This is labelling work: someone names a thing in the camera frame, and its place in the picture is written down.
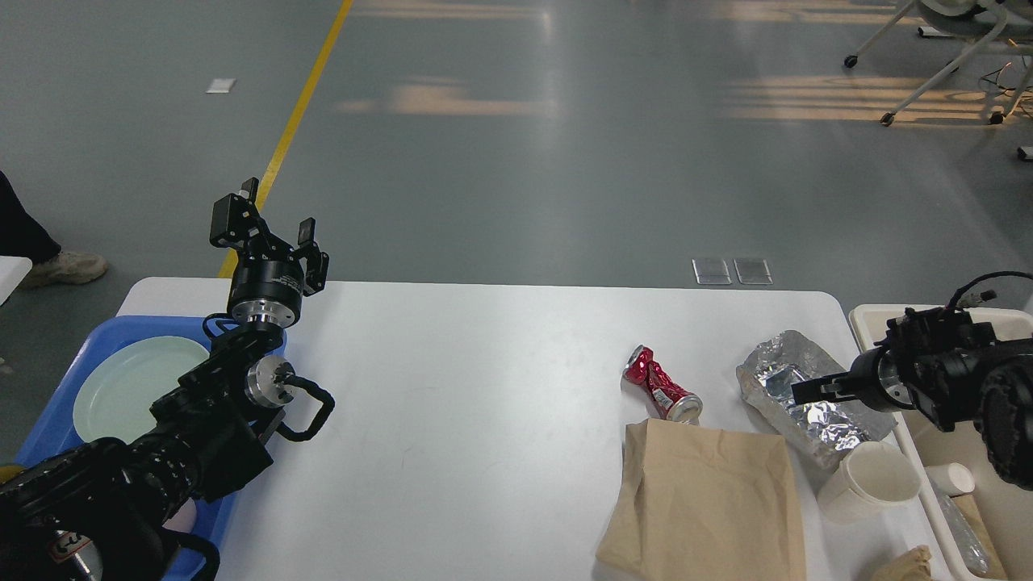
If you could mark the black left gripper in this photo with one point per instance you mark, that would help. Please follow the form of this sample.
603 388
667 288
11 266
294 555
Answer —
265 285

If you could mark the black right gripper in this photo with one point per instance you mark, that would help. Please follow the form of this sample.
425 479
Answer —
873 380

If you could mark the clear plastic wrapper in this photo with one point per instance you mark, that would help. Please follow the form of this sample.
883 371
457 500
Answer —
824 432

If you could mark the green plate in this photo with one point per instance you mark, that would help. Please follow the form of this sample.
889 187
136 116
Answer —
116 397

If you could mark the pink mug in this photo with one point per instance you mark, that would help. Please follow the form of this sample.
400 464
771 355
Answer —
184 519

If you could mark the dark teal mug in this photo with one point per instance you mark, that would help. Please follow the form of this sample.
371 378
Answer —
10 471

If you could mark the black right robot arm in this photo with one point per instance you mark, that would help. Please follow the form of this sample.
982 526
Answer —
949 368

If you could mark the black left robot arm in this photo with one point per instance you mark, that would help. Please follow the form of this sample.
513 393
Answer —
99 511

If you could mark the white paper cup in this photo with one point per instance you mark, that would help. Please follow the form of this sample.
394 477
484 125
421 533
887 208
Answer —
872 478

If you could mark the right floor metal plate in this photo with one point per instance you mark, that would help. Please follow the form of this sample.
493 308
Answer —
753 272

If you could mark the floor metal plate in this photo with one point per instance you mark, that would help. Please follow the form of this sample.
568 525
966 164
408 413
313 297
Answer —
710 271
753 272

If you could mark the small paper cup in bin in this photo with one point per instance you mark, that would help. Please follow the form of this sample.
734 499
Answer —
952 479

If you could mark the left floor metal plate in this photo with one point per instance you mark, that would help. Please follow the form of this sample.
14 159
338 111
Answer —
710 271

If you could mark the brown paper bag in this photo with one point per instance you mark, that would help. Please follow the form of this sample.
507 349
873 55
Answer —
700 503

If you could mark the brown cardboard in bin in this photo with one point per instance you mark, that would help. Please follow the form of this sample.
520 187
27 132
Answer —
967 504

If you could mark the crushed red soda can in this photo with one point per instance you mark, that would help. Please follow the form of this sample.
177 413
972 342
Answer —
672 401

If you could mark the brown crumpled paper scrap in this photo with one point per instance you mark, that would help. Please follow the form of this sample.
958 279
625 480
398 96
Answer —
915 564

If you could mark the beige plastic bin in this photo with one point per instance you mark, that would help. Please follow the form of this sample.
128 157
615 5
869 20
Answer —
1005 509

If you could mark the person at left edge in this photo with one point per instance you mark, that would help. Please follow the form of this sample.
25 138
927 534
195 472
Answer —
24 236

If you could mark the white side table corner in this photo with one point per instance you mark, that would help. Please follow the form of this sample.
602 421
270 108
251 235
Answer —
13 271

